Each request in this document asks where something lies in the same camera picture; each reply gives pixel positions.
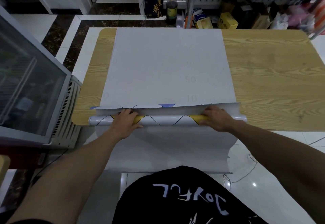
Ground person's left hand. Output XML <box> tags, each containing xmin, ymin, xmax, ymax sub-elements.
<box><xmin>108</xmin><ymin>108</ymin><xmax>143</xmax><ymax>140</ymax></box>

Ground person's right hand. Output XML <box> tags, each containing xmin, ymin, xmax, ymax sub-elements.
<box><xmin>199</xmin><ymin>105</ymin><xmax>238</xmax><ymax>133</ymax></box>

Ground large white paper sheet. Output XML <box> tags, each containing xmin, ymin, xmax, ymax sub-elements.
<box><xmin>88</xmin><ymin>27</ymin><xmax>247</xmax><ymax>174</ymax></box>

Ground person's left forearm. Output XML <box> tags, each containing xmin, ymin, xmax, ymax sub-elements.
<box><xmin>6</xmin><ymin>129</ymin><xmax>123</xmax><ymax>224</ymax></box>

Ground person's right forearm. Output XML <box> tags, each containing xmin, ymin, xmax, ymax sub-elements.
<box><xmin>227</xmin><ymin>120</ymin><xmax>325</xmax><ymax>224</ymax></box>

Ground black printed shirt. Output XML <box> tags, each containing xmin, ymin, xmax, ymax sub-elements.
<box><xmin>112</xmin><ymin>166</ymin><xmax>270</xmax><ymax>224</ymax></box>

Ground small yellow box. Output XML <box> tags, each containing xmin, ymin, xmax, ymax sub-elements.
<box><xmin>195</xmin><ymin>17</ymin><xmax>214</xmax><ymax>29</ymax></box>

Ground yellow carton box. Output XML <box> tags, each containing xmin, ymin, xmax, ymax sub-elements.
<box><xmin>217</xmin><ymin>12</ymin><xmax>239</xmax><ymax>30</ymax></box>

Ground blue and white box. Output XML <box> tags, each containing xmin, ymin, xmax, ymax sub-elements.
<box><xmin>192</xmin><ymin>8</ymin><xmax>207</xmax><ymax>23</ymax></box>

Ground brown cardboard box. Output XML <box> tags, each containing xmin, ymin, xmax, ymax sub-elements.
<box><xmin>251</xmin><ymin>14</ymin><xmax>271</xmax><ymax>30</ymax></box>

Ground dark green bottle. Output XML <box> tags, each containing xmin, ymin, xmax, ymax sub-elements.
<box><xmin>166</xmin><ymin>0</ymin><xmax>178</xmax><ymax>25</ymax></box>

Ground glass-top chest freezer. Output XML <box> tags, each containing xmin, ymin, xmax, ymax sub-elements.
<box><xmin>0</xmin><ymin>5</ymin><xmax>83</xmax><ymax>149</ymax></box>

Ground black gift bag gold print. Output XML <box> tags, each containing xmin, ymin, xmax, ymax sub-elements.
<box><xmin>144</xmin><ymin>0</ymin><xmax>164</xmax><ymax>19</ymax></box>

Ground white plastic bag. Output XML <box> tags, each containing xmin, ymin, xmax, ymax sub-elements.
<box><xmin>270</xmin><ymin>12</ymin><xmax>289</xmax><ymax>30</ymax></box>

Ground pink plastic bag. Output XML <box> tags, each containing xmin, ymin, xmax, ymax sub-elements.
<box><xmin>288</xmin><ymin>4</ymin><xmax>316</xmax><ymax>29</ymax></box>

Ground black cable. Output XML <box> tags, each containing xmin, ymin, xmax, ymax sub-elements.
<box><xmin>32</xmin><ymin>148</ymin><xmax>69</xmax><ymax>184</ymax></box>

